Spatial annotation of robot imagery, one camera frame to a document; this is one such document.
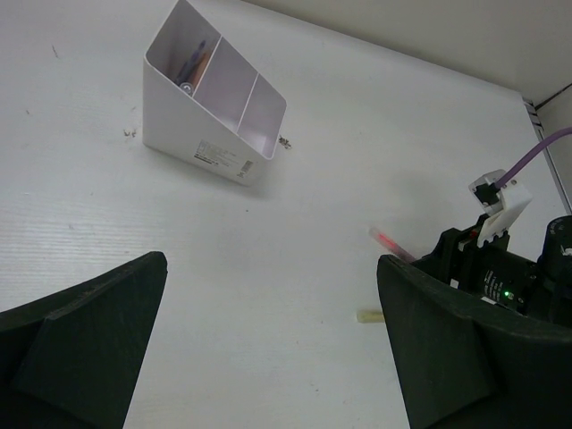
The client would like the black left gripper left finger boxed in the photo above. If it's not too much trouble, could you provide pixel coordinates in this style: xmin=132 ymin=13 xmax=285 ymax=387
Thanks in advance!
xmin=1 ymin=251 xmax=167 ymax=428

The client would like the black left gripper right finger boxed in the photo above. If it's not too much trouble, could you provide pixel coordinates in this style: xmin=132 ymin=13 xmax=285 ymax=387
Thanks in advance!
xmin=377 ymin=255 xmax=571 ymax=428

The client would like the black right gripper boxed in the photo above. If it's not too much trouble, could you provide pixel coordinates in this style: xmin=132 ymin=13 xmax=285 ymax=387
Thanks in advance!
xmin=413 ymin=214 xmax=571 ymax=322

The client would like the pink purple highlighter pen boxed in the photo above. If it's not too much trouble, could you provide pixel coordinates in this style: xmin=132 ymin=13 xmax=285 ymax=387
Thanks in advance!
xmin=368 ymin=227 xmax=416 ymax=263

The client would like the purple marker pen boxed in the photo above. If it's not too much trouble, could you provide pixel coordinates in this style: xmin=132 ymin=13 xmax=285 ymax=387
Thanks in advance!
xmin=175 ymin=40 xmax=206 ymax=86

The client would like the orange marker pen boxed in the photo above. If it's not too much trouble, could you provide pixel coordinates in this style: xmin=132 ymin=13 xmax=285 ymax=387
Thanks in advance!
xmin=190 ymin=51 xmax=212 ymax=89

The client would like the yellow highlighter pen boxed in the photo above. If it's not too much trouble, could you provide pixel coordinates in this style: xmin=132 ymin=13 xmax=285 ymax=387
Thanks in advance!
xmin=356 ymin=309 xmax=385 ymax=324

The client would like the white divided organizer box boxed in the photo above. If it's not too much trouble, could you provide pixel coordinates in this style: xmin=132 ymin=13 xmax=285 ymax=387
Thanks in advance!
xmin=142 ymin=1 xmax=287 ymax=186

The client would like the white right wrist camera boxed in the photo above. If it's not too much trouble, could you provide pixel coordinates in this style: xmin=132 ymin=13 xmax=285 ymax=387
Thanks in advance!
xmin=468 ymin=170 xmax=533 ymax=248

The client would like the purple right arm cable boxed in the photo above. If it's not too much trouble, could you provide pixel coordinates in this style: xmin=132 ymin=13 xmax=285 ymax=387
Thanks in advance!
xmin=495 ymin=126 xmax=572 ymax=189

